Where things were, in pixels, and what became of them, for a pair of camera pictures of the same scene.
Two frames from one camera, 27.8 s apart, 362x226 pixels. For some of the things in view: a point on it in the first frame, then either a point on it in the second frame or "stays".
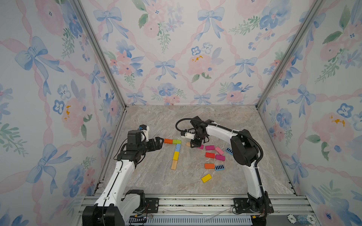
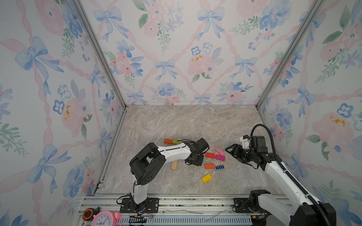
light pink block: [219, 150] stays
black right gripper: [195, 143] to [235, 151]
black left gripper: [159, 144] to [200, 162]
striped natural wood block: [174, 165] stays
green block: [176, 141] stays
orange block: [168, 141] stays
